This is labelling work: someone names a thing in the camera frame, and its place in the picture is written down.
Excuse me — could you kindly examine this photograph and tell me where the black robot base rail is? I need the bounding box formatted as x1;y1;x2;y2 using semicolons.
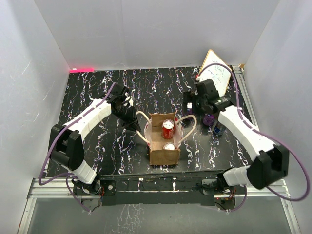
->
74;170;246;206

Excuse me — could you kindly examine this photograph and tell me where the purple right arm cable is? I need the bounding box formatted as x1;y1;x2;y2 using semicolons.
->
198;62;311;213

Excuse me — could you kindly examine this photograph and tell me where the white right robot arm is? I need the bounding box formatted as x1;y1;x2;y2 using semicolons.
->
183;79;290;194

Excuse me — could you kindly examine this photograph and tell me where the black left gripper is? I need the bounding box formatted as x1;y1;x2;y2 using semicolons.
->
113;105;141;133

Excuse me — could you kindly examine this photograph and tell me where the red coca-cola can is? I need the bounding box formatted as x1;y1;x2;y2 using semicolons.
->
161;119;175;139
163;142;176;150

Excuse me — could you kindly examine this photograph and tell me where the purple Fanta grape can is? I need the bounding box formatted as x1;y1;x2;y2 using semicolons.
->
202;114;216;127

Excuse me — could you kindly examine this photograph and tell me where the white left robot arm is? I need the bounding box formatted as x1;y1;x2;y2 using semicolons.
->
48;82;141;195

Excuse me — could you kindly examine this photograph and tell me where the small whiteboard wooden frame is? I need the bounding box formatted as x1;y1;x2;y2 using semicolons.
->
196;49;231;96

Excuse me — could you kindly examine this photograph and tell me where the watermelon print canvas bag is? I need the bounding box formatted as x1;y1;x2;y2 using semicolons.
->
136;111;197;166

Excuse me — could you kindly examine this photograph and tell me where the pink tape strip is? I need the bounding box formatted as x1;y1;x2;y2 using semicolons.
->
70;68;94;73

